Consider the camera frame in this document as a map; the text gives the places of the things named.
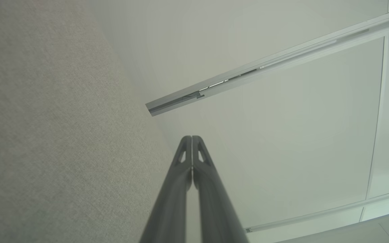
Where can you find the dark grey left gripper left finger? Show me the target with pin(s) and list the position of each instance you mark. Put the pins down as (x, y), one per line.
(171, 216)

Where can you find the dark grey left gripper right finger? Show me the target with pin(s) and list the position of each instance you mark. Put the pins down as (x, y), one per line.
(218, 219)

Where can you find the aluminium partition post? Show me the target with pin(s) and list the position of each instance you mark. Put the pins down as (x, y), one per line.
(248, 77)
(316, 213)

